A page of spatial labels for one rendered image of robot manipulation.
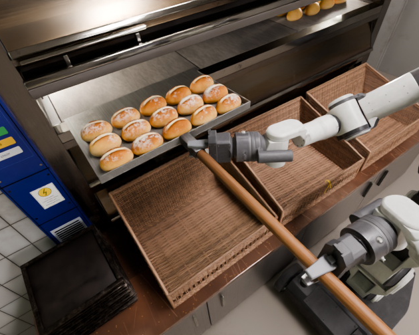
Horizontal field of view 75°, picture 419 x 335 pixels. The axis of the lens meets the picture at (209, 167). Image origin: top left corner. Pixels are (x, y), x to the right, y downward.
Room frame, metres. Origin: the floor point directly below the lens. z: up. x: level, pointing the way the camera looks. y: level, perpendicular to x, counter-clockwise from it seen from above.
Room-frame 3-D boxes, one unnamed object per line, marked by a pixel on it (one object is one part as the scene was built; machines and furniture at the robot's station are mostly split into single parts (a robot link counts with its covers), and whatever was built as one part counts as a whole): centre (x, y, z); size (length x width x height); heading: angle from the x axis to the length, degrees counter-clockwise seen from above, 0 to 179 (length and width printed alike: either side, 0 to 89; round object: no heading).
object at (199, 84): (0.92, 0.00, 1.21); 0.10 x 0.07 x 0.06; 122
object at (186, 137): (0.60, 0.05, 1.19); 0.09 x 0.04 x 0.03; 33
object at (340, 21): (1.20, -0.26, 1.16); 1.80 x 0.06 x 0.04; 121
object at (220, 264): (0.66, 0.08, 0.72); 0.56 x 0.49 x 0.28; 122
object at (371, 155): (1.28, -0.94, 0.72); 0.56 x 0.49 x 0.28; 121
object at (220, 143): (0.58, -0.06, 1.19); 0.12 x 0.10 x 0.13; 87
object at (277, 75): (1.18, -0.27, 1.02); 1.79 x 0.11 x 0.19; 121
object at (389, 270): (0.42, -0.68, 0.78); 0.18 x 0.15 x 0.47; 32
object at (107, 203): (1.18, -0.27, 0.76); 1.79 x 0.11 x 0.19; 121
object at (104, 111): (0.79, 0.17, 1.19); 0.55 x 0.36 x 0.03; 123
